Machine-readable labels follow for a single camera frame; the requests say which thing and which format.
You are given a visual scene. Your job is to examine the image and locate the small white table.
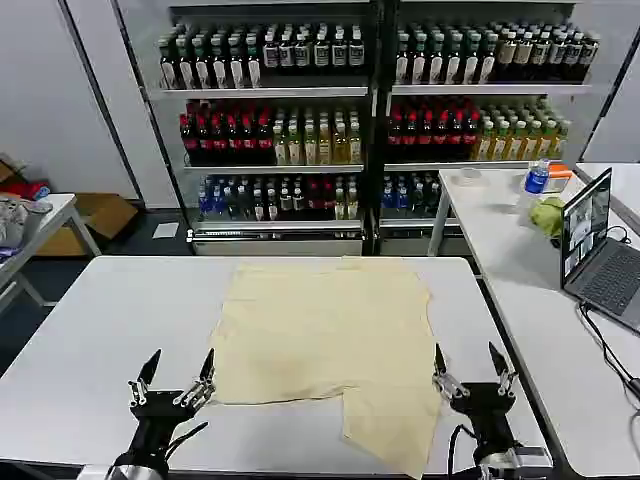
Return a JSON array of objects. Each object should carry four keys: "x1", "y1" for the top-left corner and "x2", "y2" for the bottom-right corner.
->
[{"x1": 0, "y1": 193, "x2": 103, "y2": 317}]

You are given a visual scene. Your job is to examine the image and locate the pile of grey clothes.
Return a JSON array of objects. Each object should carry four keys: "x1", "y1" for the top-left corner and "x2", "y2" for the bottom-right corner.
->
[{"x1": 0, "y1": 197, "x2": 54, "y2": 251}]

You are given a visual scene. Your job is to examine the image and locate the clear bottle with blue label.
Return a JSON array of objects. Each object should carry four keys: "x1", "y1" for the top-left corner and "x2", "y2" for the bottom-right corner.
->
[{"x1": 517, "y1": 158, "x2": 551, "y2": 214}]

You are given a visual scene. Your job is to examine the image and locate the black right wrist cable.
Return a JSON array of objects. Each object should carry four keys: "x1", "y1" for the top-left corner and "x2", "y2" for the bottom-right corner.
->
[{"x1": 446, "y1": 424, "x2": 479, "y2": 476}]

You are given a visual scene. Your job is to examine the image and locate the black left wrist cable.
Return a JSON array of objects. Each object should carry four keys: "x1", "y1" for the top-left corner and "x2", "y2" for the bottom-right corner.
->
[{"x1": 163, "y1": 421, "x2": 210, "y2": 462}]

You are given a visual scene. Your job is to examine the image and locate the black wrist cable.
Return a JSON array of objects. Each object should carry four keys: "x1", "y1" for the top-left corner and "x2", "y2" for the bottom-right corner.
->
[
  {"x1": 163, "y1": 421, "x2": 210, "y2": 462},
  {"x1": 446, "y1": 424, "x2": 479, "y2": 476}
]

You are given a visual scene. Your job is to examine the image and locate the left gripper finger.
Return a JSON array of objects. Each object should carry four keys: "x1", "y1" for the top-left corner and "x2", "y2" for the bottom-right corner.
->
[
  {"x1": 172, "y1": 347, "x2": 217, "y2": 407},
  {"x1": 127, "y1": 348, "x2": 163, "y2": 407}
]

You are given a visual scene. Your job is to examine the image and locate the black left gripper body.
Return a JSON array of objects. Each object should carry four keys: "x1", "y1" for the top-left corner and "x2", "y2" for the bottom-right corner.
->
[{"x1": 118, "y1": 389, "x2": 202, "y2": 466}]

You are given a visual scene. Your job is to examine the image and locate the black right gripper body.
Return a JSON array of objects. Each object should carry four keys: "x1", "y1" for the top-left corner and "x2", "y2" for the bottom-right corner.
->
[{"x1": 449, "y1": 381, "x2": 517, "y2": 459}]

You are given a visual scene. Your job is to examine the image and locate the brown cardboard box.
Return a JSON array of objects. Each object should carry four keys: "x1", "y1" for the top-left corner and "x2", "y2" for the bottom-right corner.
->
[{"x1": 35, "y1": 192, "x2": 140, "y2": 257}]

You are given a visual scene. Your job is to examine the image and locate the red cloth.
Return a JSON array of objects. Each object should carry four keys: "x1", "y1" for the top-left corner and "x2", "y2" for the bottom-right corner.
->
[{"x1": 0, "y1": 180, "x2": 51, "y2": 201}]

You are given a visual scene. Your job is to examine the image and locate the shelf rack with bottles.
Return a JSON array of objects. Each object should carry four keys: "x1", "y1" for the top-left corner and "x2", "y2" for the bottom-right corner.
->
[
  {"x1": 149, "y1": 4, "x2": 379, "y2": 257},
  {"x1": 378, "y1": 2, "x2": 604, "y2": 257}
]

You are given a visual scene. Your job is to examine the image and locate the orange and white box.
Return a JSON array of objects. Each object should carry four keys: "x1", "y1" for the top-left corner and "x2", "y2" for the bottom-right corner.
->
[{"x1": 544, "y1": 167, "x2": 573, "y2": 193}]

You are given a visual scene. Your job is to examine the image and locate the black laptop power cable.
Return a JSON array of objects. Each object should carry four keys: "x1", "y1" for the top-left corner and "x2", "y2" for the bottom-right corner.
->
[{"x1": 578, "y1": 299, "x2": 640, "y2": 406}]

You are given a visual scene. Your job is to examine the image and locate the crumpled green cloth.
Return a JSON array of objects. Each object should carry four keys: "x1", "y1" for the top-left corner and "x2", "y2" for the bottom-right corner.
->
[{"x1": 528, "y1": 196, "x2": 566, "y2": 240}]

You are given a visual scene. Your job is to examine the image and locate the grey open laptop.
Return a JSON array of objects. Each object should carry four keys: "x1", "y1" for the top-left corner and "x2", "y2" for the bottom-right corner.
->
[{"x1": 560, "y1": 167, "x2": 640, "y2": 335}]

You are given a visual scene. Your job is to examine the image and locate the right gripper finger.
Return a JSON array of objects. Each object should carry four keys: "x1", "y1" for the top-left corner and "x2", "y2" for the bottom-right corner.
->
[
  {"x1": 487, "y1": 341, "x2": 519, "y2": 398},
  {"x1": 432, "y1": 342, "x2": 471, "y2": 402}
]

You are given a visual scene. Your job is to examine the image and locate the long white side desk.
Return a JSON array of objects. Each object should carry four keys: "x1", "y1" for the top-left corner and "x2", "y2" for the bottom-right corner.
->
[{"x1": 428, "y1": 167, "x2": 640, "y2": 479}]

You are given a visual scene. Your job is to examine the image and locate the pale yellow cloth shirt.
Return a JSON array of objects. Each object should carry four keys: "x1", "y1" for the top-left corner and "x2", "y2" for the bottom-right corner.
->
[{"x1": 208, "y1": 256, "x2": 442, "y2": 480}]

